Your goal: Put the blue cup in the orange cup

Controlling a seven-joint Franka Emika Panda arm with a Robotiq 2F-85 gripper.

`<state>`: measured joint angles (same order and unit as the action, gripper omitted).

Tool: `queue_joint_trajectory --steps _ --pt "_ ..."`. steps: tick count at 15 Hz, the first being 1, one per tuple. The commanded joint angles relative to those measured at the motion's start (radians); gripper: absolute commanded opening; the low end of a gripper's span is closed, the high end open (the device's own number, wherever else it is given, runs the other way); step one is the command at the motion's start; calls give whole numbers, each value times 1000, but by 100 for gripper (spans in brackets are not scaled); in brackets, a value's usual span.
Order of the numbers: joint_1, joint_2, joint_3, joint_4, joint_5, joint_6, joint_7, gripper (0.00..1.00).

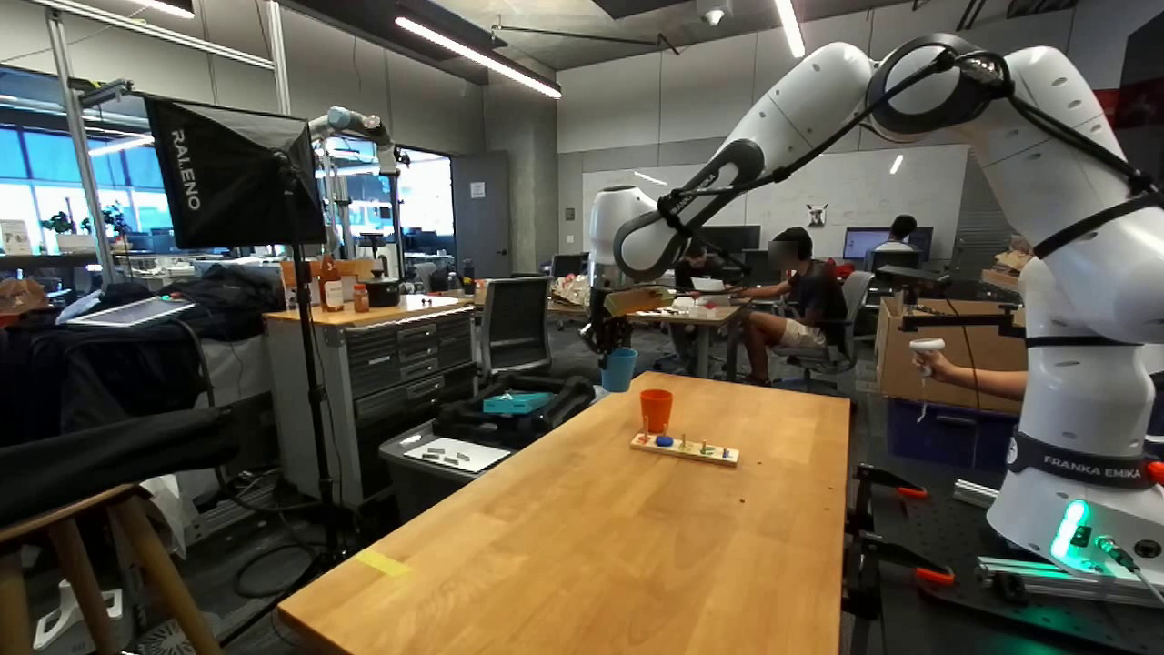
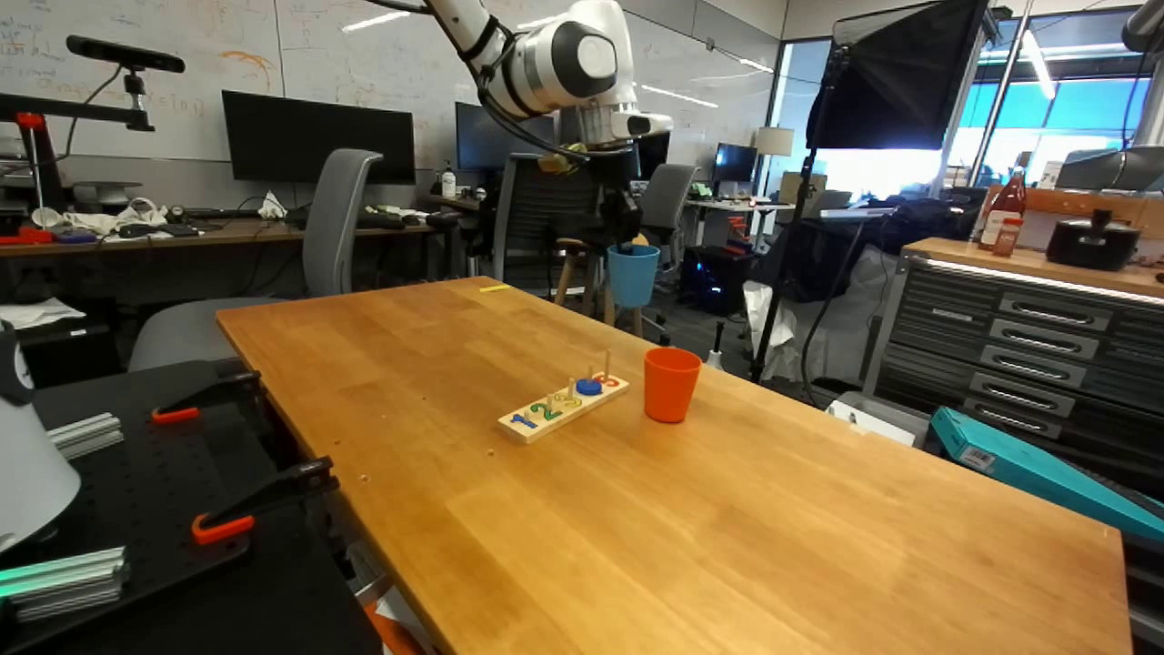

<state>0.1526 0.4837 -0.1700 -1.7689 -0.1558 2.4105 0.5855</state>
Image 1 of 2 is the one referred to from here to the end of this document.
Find metal pole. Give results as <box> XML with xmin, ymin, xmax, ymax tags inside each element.
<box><xmin>44</xmin><ymin>8</ymin><xmax>122</xmax><ymax>293</ymax></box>

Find person white shirt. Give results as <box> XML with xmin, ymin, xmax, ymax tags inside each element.
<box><xmin>870</xmin><ymin>210</ymin><xmax>923</xmax><ymax>260</ymax></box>

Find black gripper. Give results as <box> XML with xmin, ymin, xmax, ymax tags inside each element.
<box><xmin>587</xmin><ymin>276</ymin><xmax>636</xmax><ymax>362</ymax></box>

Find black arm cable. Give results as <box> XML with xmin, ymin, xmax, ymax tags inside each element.
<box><xmin>652</xmin><ymin>38</ymin><xmax>1164</xmax><ymax>261</ymax></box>

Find person's bare forearm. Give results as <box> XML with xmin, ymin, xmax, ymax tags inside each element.
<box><xmin>955</xmin><ymin>362</ymin><xmax>1034</xmax><ymax>406</ymax></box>

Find black light stand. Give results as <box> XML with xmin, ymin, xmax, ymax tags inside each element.
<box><xmin>288</xmin><ymin>239</ymin><xmax>346</xmax><ymax>521</ymax></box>

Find metal base rail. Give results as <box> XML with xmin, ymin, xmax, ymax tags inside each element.
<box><xmin>973</xmin><ymin>554</ymin><xmax>1164</xmax><ymax>613</ymax></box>

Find orange bottles on cabinet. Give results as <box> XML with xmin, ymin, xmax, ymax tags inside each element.
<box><xmin>315</xmin><ymin>256</ymin><xmax>374</xmax><ymax>318</ymax></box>

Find black orange clamp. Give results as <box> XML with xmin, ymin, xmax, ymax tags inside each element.
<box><xmin>844</xmin><ymin>529</ymin><xmax>964</xmax><ymax>601</ymax></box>
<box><xmin>848</xmin><ymin>461</ymin><xmax>937</xmax><ymax>509</ymax></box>

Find black cushion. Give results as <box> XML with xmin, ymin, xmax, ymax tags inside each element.
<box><xmin>0</xmin><ymin>406</ymin><xmax>239</xmax><ymax>533</ymax></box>

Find black computer monitor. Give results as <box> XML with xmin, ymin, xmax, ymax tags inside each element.
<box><xmin>694</xmin><ymin>222</ymin><xmax>769</xmax><ymax>261</ymax></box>

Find grey hard case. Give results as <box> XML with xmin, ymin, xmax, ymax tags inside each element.
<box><xmin>374</xmin><ymin>420</ymin><xmax>517</xmax><ymax>523</ymax></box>

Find black softbox light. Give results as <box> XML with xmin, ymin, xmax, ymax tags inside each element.
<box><xmin>144</xmin><ymin>96</ymin><xmax>330</xmax><ymax>256</ymax></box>

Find grey door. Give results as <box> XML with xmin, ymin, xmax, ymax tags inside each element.
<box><xmin>454</xmin><ymin>153</ymin><xmax>517</xmax><ymax>279</ymax></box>

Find black open bag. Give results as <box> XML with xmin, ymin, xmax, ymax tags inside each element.
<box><xmin>435</xmin><ymin>368</ymin><xmax>599</xmax><ymax>454</ymax></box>

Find wooden work table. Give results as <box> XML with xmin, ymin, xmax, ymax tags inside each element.
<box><xmin>545</xmin><ymin>288</ymin><xmax>746</xmax><ymax>386</ymax></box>

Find long ceiling light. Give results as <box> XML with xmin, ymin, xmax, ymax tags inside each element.
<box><xmin>389</xmin><ymin>13</ymin><xmax>568</xmax><ymax>105</ymax></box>

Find seated person black shirt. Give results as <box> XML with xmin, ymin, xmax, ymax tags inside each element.
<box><xmin>738</xmin><ymin>222</ymin><xmax>857</xmax><ymax>386</ymax></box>

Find orange plastic cup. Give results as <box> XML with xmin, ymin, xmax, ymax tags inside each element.
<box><xmin>636</xmin><ymin>386</ymin><xmax>676</xmax><ymax>437</ymax></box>

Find large cardboard box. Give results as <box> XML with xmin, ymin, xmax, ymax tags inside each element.
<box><xmin>872</xmin><ymin>294</ymin><xmax>1038</xmax><ymax>421</ymax></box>

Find wooden stool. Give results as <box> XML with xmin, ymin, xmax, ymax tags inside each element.
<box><xmin>0</xmin><ymin>482</ymin><xmax>227</xmax><ymax>655</ymax></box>

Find blue storage bin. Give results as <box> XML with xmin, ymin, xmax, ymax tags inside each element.
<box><xmin>884</xmin><ymin>396</ymin><xmax>1024</xmax><ymax>482</ymax></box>

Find pile of dark clothing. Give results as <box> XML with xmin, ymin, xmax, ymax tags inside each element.
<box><xmin>0</xmin><ymin>266</ymin><xmax>290</xmax><ymax>450</ymax></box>

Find teal item in bag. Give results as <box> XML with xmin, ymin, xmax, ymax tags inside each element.
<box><xmin>481</xmin><ymin>386</ymin><xmax>559</xmax><ymax>421</ymax></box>

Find grey tool cabinet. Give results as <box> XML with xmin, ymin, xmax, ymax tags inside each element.
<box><xmin>262</xmin><ymin>294</ymin><xmax>481</xmax><ymax>512</ymax></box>

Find monitor with blue screen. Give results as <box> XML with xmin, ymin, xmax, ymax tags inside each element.
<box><xmin>842</xmin><ymin>222</ymin><xmax>938</xmax><ymax>271</ymax></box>

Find yellow tape piece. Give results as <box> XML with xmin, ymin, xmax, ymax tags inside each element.
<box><xmin>355</xmin><ymin>551</ymin><xmax>418</xmax><ymax>584</ymax></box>

